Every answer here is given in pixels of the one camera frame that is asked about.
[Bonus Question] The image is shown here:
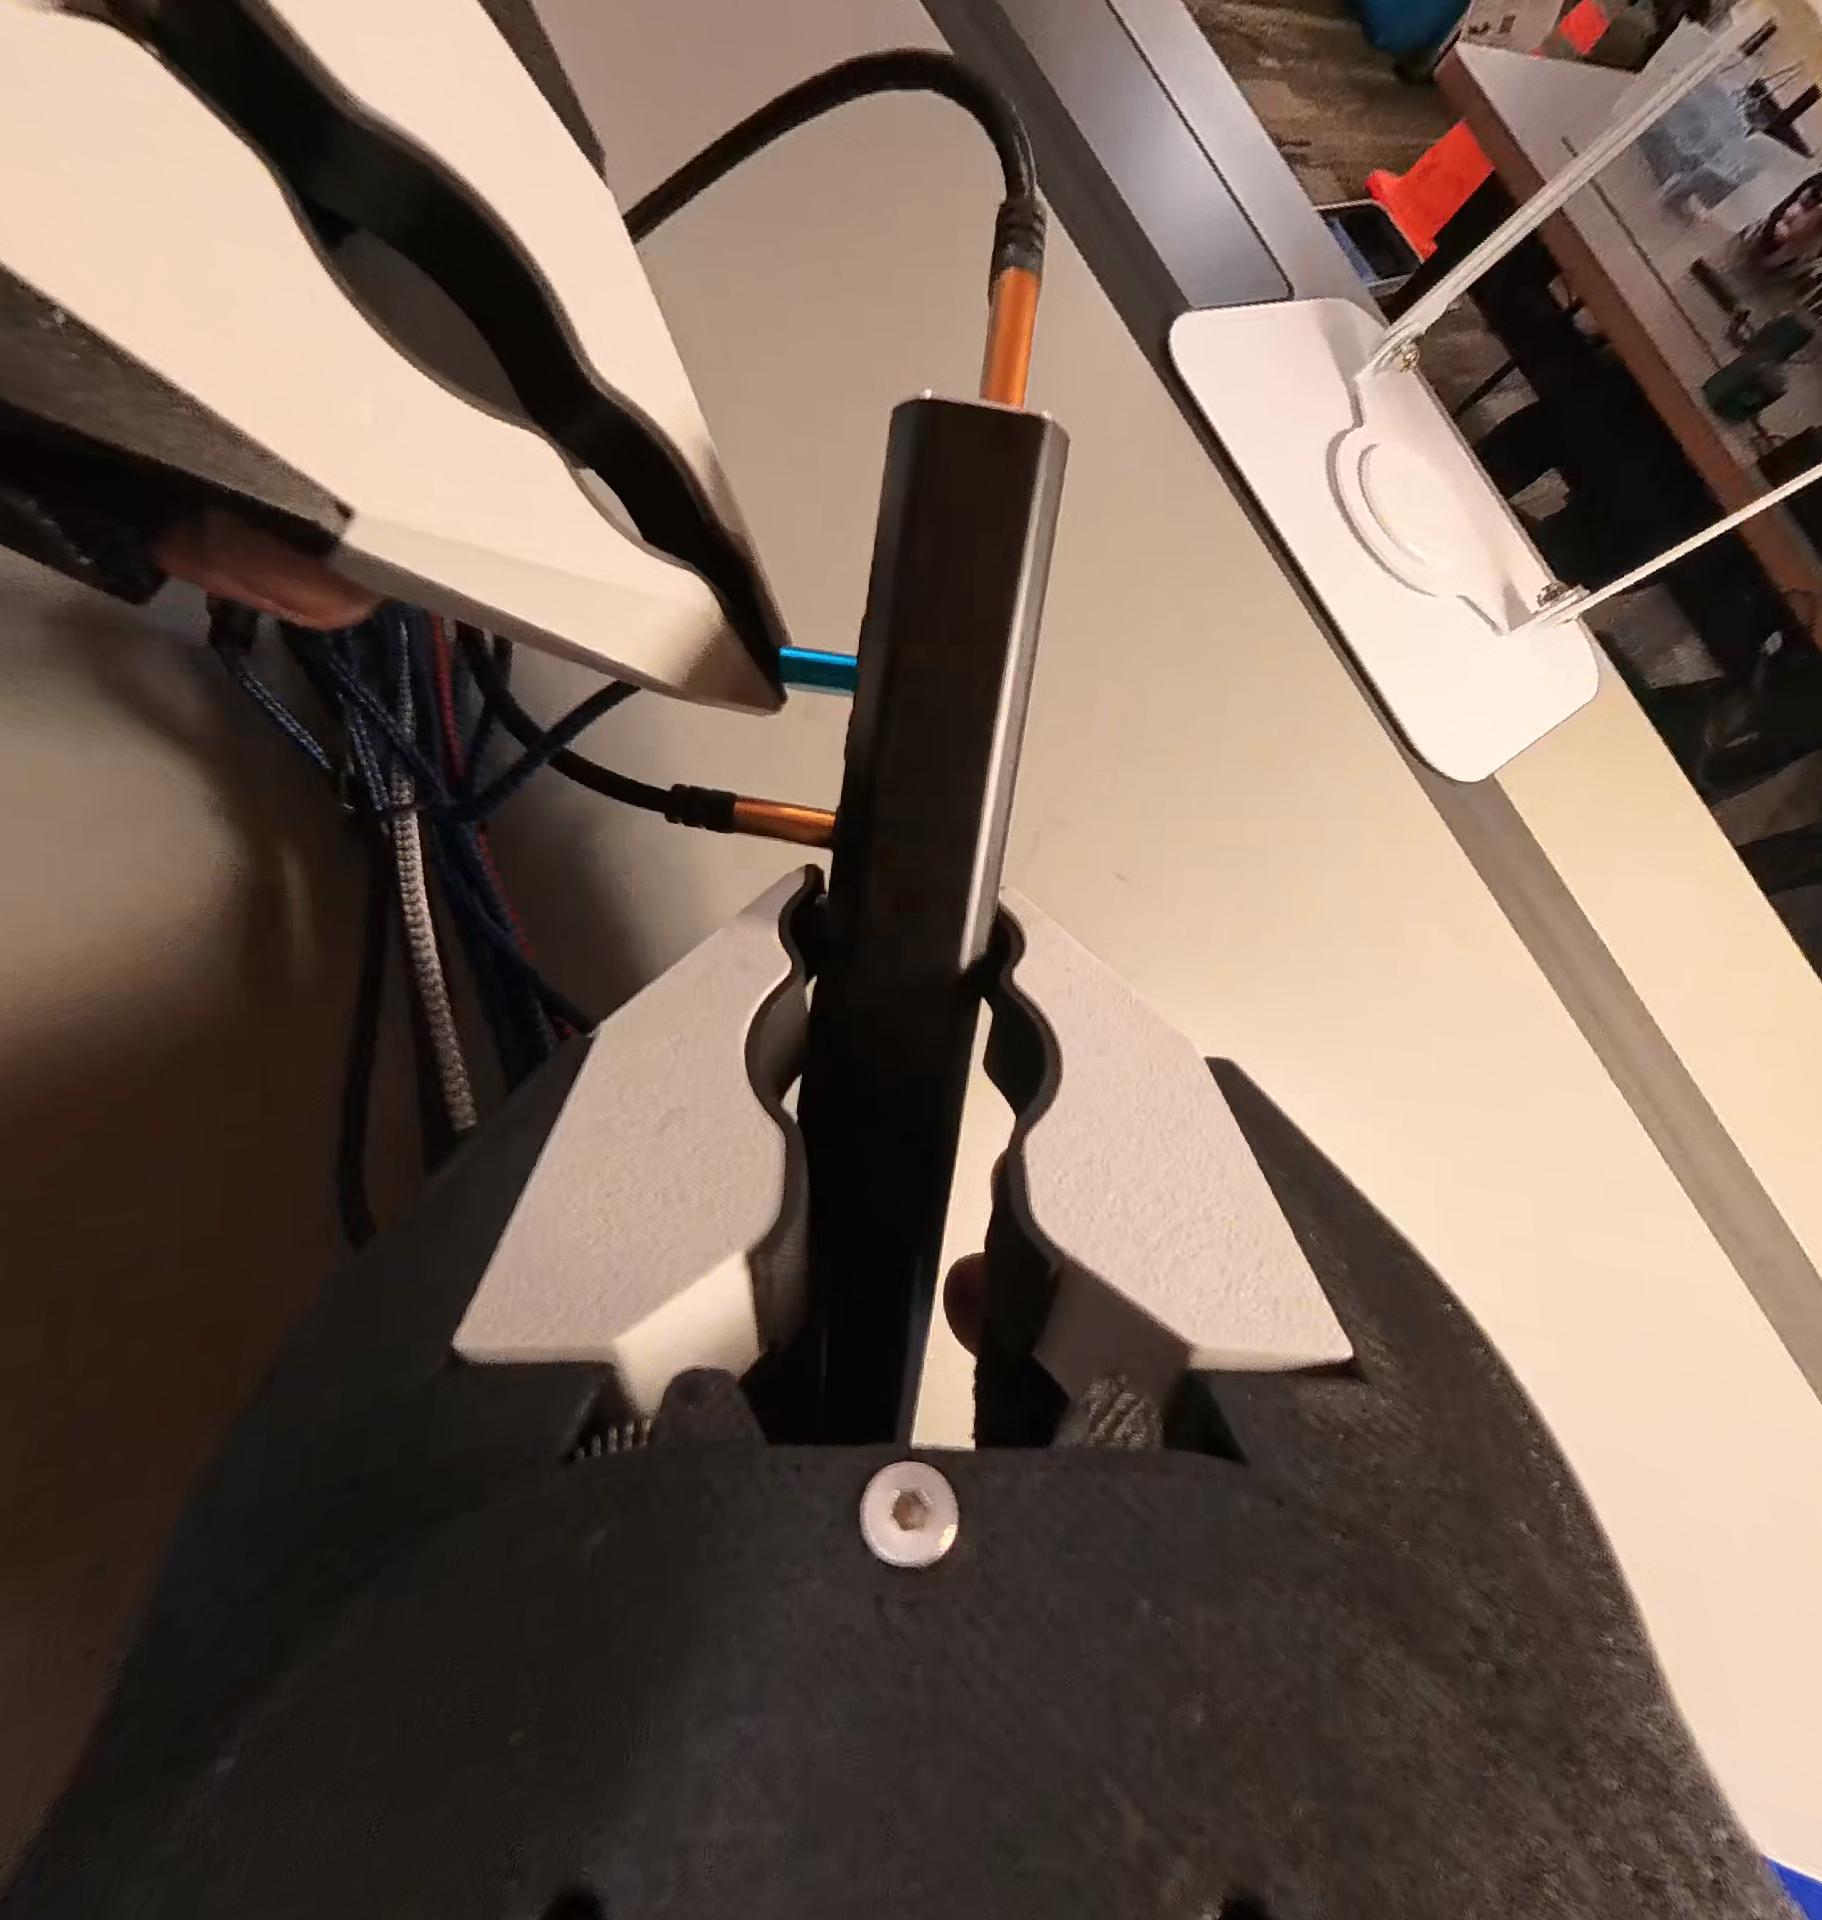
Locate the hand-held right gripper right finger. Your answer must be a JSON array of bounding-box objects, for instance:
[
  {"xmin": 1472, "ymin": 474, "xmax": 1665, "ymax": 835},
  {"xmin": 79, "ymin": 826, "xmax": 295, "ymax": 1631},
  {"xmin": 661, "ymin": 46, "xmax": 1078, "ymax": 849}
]
[{"xmin": 977, "ymin": 889, "xmax": 1358, "ymax": 1455}]

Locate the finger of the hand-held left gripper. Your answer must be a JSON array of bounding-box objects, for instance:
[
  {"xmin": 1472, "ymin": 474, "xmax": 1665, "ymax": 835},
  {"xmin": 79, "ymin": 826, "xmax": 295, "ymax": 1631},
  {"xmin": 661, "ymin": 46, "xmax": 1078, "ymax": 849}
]
[
  {"xmin": 161, "ymin": 0, "xmax": 789, "ymax": 688},
  {"xmin": 0, "ymin": 0, "xmax": 785, "ymax": 713}
]

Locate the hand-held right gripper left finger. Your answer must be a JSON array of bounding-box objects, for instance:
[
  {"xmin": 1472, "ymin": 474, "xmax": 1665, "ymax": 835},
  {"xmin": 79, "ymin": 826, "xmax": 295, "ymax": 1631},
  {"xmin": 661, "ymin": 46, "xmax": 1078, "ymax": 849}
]
[{"xmin": 451, "ymin": 868, "xmax": 832, "ymax": 1420}]

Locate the orange plug usb cable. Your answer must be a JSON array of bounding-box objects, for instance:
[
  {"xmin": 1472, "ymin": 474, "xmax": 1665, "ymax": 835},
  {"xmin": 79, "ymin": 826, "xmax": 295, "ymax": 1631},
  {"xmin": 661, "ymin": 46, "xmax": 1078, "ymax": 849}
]
[{"xmin": 452, "ymin": 623, "xmax": 841, "ymax": 846}]

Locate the black usb hub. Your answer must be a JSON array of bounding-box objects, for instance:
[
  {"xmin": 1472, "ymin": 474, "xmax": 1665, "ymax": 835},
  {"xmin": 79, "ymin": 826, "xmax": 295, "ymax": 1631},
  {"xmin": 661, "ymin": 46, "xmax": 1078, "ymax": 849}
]
[{"xmin": 761, "ymin": 392, "xmax": 1074, "ymax": 1443}]

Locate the person's left hand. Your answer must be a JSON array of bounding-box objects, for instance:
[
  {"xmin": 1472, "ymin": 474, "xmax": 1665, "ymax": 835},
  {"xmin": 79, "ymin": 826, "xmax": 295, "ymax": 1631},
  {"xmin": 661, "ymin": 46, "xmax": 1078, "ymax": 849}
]
[{"xmin": 161, "ymin": 520, "xmax": 383, "ymax": 627}]

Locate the white lamp base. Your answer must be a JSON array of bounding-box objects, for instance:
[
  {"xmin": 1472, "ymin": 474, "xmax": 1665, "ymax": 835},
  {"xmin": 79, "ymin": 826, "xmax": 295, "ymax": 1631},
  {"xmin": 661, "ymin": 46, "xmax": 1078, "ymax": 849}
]
[{"xmin": 1171, "ymin": 0, "xmax": 1822, "ymax": 787}]

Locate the orange object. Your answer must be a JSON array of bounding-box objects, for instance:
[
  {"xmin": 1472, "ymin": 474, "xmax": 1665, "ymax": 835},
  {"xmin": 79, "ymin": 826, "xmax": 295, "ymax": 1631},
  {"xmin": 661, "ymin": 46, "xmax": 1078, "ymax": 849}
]
[{"xmin": 1366, "ymin": 118, "xmax": 1502, "ymax": 260}]

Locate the background wooden table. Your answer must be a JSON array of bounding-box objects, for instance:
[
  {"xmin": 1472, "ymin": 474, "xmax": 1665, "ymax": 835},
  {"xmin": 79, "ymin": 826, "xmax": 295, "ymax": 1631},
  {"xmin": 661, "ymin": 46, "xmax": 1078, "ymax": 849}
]
[{"xmin": 1437, "ymin": 36, "xmax": 1822, "ymax": 708}]

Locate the black hub cable orange plug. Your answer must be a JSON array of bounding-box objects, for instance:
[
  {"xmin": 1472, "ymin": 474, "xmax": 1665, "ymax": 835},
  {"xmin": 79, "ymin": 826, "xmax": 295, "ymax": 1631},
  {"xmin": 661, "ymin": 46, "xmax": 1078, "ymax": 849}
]
[{"xmin": 623, "ymin": 48, "xmax": 1049, "ymax": 412}]

